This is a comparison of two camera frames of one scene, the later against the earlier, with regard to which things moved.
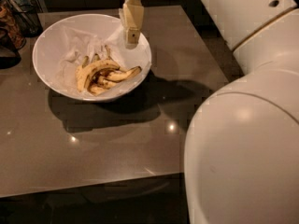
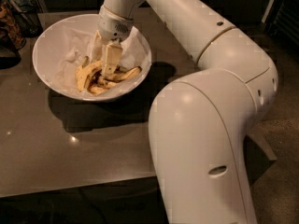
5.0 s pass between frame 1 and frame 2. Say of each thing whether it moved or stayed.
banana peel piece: stayed
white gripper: moved
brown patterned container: stayed
